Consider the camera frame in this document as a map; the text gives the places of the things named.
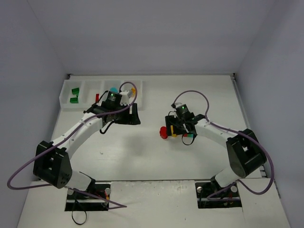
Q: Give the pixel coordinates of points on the red round lego brick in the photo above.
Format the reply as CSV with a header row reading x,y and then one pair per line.
x,y
163,132

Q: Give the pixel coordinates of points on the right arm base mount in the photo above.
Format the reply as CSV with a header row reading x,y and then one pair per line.
x,y
229,198

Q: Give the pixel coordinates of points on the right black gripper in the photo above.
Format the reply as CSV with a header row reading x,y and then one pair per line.
x,y
172,124

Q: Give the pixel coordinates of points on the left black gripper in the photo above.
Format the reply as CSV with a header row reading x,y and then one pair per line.
x,y
128,116

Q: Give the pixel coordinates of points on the green stepped lego brick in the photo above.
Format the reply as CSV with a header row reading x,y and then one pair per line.
x,y
74,100

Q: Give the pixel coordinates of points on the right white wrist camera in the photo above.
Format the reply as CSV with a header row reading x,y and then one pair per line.
x,y
177,106

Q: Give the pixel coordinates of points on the cyan round lego brick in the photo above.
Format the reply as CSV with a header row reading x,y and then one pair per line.
x,y
113,89

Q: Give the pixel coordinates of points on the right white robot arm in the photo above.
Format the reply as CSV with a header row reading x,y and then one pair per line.
x,y
244,155

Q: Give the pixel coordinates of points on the clear plastic sorting tray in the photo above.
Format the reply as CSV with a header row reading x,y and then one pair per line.
x,y
81,94

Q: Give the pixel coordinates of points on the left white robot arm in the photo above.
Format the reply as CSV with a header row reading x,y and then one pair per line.
x,y
53,159

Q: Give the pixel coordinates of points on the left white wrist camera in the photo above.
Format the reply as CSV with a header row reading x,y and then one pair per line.
x,y
126,95

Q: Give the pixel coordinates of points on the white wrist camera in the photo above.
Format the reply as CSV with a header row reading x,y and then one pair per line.
x,y
177,106
126,95

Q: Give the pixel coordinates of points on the yellow round lego brick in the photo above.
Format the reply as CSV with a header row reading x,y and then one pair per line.
x,y
173,134

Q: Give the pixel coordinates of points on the green lego brick stack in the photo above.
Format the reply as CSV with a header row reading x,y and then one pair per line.
x,y
75,91

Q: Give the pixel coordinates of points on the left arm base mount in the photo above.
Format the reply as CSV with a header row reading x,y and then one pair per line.
x,y
80,202

